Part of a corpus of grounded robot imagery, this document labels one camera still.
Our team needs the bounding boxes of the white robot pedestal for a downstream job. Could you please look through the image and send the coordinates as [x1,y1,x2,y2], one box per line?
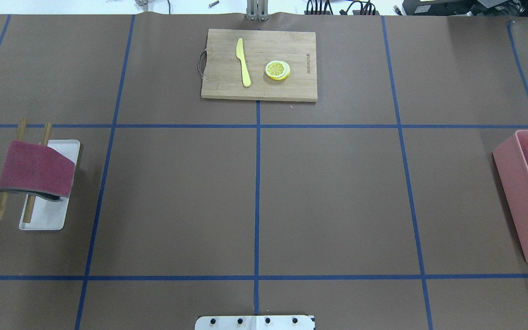
[194,315,316,330]

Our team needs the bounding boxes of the black power strip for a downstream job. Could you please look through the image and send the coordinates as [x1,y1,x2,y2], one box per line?
[304,0,381,17]

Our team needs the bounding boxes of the bamboo cutting board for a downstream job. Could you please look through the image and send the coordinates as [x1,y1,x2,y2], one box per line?
[201,28,318,103]

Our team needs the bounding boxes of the yellow lemon slices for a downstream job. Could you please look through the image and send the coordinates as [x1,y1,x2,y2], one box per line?
[264,60,291,81]

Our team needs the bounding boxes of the yellow plastic knife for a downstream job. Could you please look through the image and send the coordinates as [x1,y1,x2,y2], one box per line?
[235,38,252,88]

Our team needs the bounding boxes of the aluminium frame post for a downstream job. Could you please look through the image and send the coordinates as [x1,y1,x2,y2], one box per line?
[246,0,270,21]

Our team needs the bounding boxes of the pink microfiber cloth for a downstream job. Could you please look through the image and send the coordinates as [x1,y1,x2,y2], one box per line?
[0,140,76,201]

